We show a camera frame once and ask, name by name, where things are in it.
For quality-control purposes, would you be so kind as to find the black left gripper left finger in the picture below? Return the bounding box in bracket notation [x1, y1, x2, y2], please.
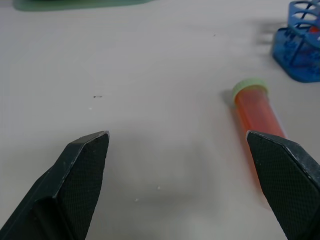
[0, 130, 111, 240]

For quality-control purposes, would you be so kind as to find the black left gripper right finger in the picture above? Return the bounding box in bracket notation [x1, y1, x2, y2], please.
[245, 130, 320, 240]

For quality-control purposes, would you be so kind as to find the red liquid tube green cap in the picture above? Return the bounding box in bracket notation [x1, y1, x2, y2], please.
[231, 77, 288, 210]

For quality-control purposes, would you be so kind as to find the blue tube rack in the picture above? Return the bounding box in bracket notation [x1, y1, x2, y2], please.
[271, 0, 320, 83]

